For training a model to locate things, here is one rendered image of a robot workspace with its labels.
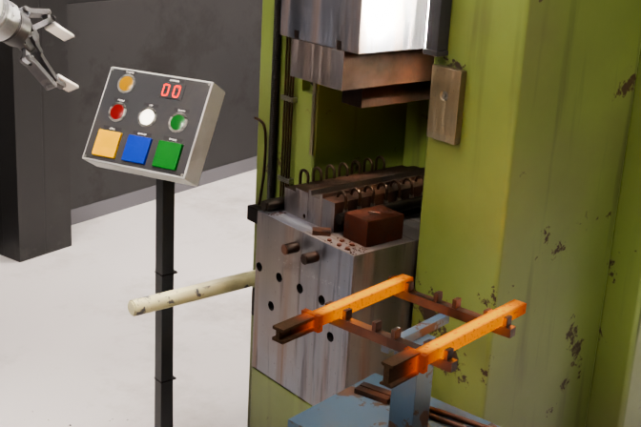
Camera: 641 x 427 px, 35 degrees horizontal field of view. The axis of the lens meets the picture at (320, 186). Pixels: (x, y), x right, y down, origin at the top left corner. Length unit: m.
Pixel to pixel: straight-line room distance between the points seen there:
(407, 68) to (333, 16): 0.25
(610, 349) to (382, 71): 0.93
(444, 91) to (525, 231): 0.37
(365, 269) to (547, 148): 0.50
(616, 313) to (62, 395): 1.91
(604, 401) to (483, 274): 0.62
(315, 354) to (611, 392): 0.78
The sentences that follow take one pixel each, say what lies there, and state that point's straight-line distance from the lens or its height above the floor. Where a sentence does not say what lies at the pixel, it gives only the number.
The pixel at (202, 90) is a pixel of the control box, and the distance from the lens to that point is 2.82.
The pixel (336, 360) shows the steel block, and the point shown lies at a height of 0.63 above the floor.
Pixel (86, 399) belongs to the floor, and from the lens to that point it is 3.66.
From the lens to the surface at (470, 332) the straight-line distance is 1.99.
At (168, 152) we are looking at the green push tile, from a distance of 2.80.
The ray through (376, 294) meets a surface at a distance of 2.12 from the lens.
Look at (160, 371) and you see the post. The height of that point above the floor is 0.29.
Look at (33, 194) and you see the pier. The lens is 4.79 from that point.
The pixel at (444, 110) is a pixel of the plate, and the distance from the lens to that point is 2.36.
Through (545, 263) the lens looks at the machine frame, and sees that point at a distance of 2.48.
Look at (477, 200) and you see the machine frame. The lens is 2.35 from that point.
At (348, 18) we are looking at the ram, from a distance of 2.39.
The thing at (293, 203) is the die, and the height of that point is 0.95.
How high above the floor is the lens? 1.76
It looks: 17 degrees down
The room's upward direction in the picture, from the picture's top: 3 degrees clockwise
